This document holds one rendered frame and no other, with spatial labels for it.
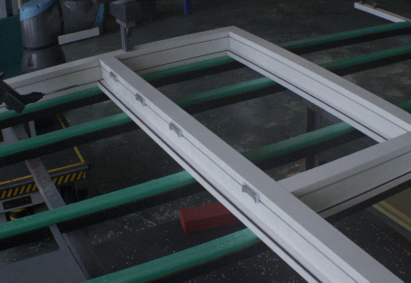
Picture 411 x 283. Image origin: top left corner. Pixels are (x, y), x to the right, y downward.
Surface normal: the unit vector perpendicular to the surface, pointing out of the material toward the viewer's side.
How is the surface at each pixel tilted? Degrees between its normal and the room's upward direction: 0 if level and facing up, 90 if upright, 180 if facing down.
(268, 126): 0
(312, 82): 90
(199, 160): 90
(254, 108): 0
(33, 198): 90
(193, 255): 0
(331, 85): 90
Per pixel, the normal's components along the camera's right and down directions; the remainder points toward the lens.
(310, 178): -0.06, -0.89
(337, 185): 0.46, 0.38
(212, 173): -0.88, 0.26
